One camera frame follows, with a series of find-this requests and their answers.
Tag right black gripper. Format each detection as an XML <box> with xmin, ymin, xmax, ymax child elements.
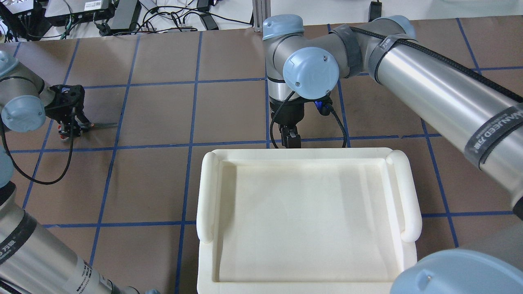
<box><xmin>269</xmin><ymin>98</ymin><xmax>306</xmax><ymax>149</ymax></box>

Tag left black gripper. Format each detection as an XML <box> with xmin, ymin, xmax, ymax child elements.
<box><xmin>45</xmin><ymin>85</ymin><xmax>92</xmax><ymax>139</ymax></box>

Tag grey orange scissors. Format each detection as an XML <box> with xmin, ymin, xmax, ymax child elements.
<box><xmin>58</xmin><ymin>122</ymin><xmax>118</xmax><ymax>140</ymax></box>

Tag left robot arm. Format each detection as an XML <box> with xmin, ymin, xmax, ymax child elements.
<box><xmin>1</xmin><ymin>51</ymin><xmax>139</xmax><ymax>294</ymax></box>

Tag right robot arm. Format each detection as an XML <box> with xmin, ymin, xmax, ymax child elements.
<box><xmin>262</xmin><ymin>14</ymin><xmax>523</xmax><ymax>294</ymax></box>

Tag cream plastic tray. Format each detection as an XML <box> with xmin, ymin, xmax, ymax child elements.
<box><xmin>196</xmin><ymin>147</ymin><xmax>422</xmax><ymax>294</ymax></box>

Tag black power adapter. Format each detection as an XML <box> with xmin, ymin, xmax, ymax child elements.
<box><xmin>108</xmin><ymin>0</ymin><xmax>141</xmax><ymax>33</ymax></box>

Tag small black adapter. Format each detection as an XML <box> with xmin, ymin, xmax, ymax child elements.
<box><xmin>368</xmin><ymin>0</ymin><xmax>382</xmax><ymax>22</ymax></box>

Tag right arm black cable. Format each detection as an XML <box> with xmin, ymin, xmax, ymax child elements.
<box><xmin>269</xmin><ymin>91</ymin><xmax>349</xmax><ymax>149</ymax></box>

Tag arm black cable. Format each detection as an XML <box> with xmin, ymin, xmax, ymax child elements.
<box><xmin>269</xmin><ymin>91</ymin><xmax>349</xmax><ymax>149</ymax></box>
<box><xmin>0</xmin><ymin>102</ymin><xmax>76</xmax><ymax>186</ymax></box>

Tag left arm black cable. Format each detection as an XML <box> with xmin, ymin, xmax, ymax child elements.
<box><xmin>0</xmin><ymin>102</ymin><xmax>76</xmax><ymax>186</ymax></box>

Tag aluminium frame post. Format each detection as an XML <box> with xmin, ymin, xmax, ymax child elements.
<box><xmin>252</xmin><ymin>0</ymin><xmax>271</xmax><ymax>32</ymax></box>

